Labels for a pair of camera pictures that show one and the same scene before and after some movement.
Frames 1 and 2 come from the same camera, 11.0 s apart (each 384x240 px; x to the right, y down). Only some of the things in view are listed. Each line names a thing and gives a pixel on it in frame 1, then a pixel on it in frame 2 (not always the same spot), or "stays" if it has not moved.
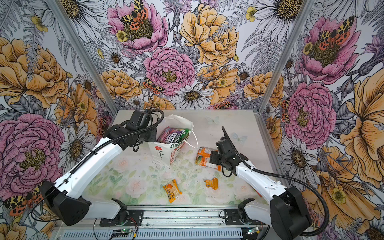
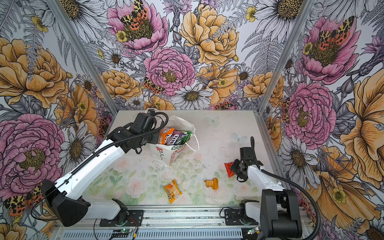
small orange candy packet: (213, 183) stays
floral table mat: (136, 178) stays
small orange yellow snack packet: (172, 191) stays
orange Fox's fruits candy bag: (203, 158) to (163, 136)
